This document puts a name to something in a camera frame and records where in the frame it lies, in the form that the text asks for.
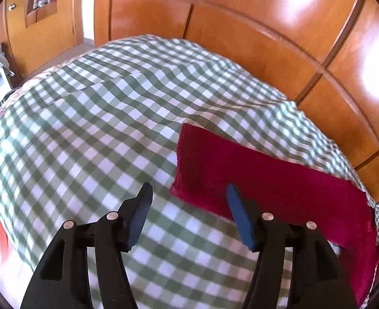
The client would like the green white checkered bedsheet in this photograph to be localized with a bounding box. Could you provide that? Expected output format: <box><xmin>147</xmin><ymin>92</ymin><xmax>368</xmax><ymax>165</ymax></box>
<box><xmin>0</xmin><ymin>35</ymin><xmax>363</xmax><ymax>308</ymax></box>

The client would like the wooden cabinet with shelves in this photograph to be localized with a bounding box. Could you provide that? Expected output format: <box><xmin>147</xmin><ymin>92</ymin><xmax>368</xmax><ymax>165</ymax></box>
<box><xmin>0</xmin><ymin>0</ymin><xmax>84</xmax><ymax>87</ymax></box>

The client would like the dark red cloth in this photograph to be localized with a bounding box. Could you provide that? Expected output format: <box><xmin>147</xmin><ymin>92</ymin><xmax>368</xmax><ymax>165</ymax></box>
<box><xmin>171</xmin><ymin>124</ymin><xmax>379</xmax><ymax>304</ymax></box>

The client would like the wooden panel headboard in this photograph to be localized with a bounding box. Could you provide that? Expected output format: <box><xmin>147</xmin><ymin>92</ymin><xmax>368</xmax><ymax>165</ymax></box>
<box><xmin>94</xmin><ymin>0</ymin><xmax>379</xmax><ymax>202</ymax></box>

